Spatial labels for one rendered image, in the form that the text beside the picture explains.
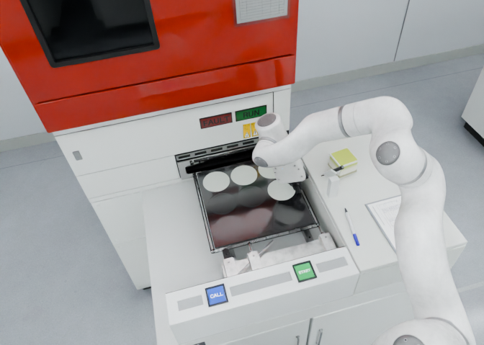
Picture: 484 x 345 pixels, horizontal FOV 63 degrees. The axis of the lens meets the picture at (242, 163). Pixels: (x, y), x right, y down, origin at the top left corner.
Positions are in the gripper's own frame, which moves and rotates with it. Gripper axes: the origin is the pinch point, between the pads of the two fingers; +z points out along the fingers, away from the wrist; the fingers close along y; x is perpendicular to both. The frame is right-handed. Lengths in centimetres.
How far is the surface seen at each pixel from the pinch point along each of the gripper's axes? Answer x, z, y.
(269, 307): -44.2, 1.1, -4.2
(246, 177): 4.0, -4.1, -19.0
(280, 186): 1.2, 0.3, -6.7
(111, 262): 6, 52, -129
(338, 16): 197, 35, 1
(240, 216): -14.0, -3.8, -18.0
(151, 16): 1, -72, -18
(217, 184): -0.7, -7.6, -28.5
